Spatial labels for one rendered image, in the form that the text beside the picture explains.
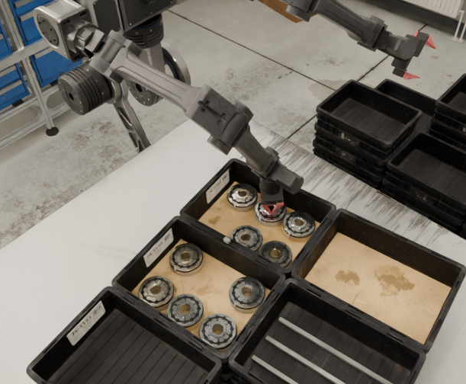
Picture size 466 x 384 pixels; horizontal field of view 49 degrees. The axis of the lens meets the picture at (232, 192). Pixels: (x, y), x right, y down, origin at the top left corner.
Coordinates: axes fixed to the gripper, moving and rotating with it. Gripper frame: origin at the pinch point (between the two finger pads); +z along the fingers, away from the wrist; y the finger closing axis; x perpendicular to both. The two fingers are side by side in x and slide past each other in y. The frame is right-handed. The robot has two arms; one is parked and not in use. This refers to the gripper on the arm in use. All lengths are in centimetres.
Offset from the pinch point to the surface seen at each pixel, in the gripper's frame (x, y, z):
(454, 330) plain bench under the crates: -52, -38, 17
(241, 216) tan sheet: 9.7, -0.2, 4.2
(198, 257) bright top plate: 23.4, -17.4, 1.0
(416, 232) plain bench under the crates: -51, -1, 17
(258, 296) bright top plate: 6.2, -31.8, 1.0
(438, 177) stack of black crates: -84, 53, 50
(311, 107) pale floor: -42, 154, 89
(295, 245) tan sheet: -6.6, -13.0, 4.1
